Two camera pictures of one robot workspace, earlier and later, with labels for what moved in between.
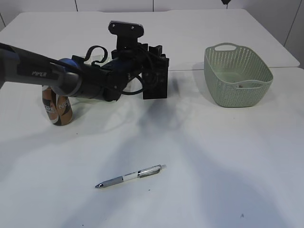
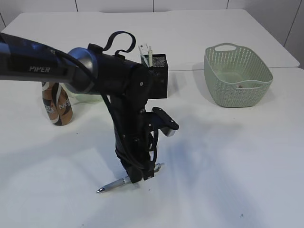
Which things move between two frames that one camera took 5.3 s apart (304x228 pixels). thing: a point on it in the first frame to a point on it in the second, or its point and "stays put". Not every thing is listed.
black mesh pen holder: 155,79 stays put
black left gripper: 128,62 to 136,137
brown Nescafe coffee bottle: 59,108 stays put
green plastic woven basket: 235,77 stays put
